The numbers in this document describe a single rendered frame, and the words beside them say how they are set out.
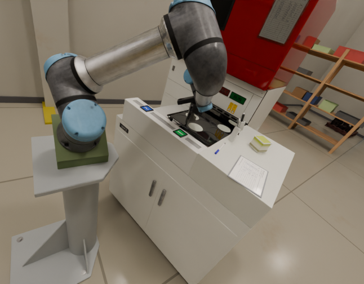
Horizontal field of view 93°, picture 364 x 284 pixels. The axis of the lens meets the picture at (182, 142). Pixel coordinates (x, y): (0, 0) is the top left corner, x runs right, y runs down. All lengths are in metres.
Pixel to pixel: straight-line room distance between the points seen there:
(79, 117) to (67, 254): 1.09
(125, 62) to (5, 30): 2.28
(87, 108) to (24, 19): 2.21
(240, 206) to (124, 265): 0.96
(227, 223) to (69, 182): 0.67
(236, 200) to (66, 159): 0.69
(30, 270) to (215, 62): 1.46
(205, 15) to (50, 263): 1.49
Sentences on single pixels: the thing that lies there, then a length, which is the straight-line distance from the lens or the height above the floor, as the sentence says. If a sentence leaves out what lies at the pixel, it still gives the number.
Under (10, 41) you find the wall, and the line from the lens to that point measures 2.80.
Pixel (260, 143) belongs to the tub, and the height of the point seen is 1.02.
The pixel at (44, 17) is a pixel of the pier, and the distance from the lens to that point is 2.57.
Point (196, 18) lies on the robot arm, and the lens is 0.52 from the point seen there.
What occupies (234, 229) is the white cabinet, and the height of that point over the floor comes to 0.75.
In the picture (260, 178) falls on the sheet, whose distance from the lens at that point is 0.84.
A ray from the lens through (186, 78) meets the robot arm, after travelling 0.90.
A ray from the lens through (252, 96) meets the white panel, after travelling 1.29.
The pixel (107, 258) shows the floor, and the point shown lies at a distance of 1.50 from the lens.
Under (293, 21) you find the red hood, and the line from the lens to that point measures 1.22.
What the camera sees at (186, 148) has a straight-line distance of 0.81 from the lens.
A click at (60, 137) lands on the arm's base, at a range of 0.76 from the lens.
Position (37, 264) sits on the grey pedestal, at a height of 0.02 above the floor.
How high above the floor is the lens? 1.40
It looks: 33 degrees down
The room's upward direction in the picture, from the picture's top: 21 degrees clockwise
